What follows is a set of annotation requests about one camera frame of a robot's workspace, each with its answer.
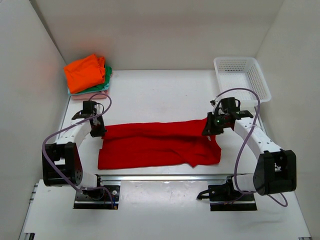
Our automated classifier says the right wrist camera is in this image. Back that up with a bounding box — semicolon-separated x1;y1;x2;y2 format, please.
210;99;221;108

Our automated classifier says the white plastic basket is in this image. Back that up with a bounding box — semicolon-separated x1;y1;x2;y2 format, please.
213;56;272;109

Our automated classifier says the green folded t shirt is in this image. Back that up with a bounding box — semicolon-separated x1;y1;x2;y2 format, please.
83;65;113;93

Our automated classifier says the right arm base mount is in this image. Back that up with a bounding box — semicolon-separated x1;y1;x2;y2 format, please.
196;179;258;212

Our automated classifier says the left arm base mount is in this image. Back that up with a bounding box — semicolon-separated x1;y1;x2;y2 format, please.
73;181;121;210

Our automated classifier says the red t shirt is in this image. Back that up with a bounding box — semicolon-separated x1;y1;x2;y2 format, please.
97;119;222;170

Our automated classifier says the light blue folded t shirt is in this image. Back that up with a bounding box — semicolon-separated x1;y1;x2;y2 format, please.
67;88;74;96

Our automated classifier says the orange folded t shirt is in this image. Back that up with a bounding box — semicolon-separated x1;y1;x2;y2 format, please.
63;54;106;94

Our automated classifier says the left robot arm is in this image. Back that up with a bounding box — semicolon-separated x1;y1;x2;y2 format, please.
42;100;107;199

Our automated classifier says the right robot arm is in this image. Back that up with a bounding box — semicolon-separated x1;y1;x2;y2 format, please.
202;97;297;200

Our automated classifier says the pink folded t shirt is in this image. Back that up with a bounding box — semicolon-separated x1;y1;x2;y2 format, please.
71;90;108;101

